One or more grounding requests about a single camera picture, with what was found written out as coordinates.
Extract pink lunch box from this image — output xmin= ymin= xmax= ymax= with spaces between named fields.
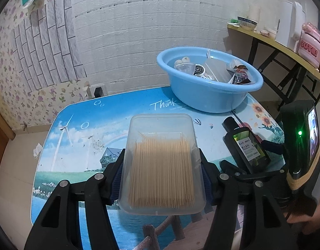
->
xmin=298 ymin=22 xmax=320 ymax=69

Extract crumpled paper on floor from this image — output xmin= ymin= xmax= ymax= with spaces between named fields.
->
xmin=33 ymin=143 xmax=43 ymax=158

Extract clear glass bowl in basin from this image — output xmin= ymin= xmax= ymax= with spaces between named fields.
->
xmin=174 ymin=63 xmax=196 ymax=75

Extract person right hand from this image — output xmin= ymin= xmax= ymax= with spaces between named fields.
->
xmin=286 ymin=190 xmax=320 ymax=236

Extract light blue plastic basin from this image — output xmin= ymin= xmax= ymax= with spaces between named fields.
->
xmin=157 ymin=46 xmax=263 ymax=114

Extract wooden side table black legs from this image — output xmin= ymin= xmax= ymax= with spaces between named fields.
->
xmin=227 ymin=24 xmax=320 ymax=106

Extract clear toothpick box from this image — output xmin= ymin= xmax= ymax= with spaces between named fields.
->
xmin=118 ymin=114 xmax=206 ymax=216

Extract round black white tin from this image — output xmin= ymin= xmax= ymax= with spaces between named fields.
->
xmin=194 ymin=64 xmax=205 ymax=76

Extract dark snack packet in basin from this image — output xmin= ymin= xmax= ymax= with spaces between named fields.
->
xmin=227 ymin=59 xmax=254 ymax=85

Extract black lotion bottle green label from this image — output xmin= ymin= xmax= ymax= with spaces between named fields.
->
xmin=223 ymin=116 xmax=271 ymax=174

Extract white electric kettle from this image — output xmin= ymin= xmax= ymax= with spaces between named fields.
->
xmin=275 ymin=1 xmax=306 ymax=52

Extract black plug in socket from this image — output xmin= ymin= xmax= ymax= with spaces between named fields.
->
xmin=94 ymin=87 xmax=104 ymax=98

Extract ceramic bowl on shelf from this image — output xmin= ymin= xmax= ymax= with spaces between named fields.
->
xmin=237 ymin=16 xmax=258 ymax=30

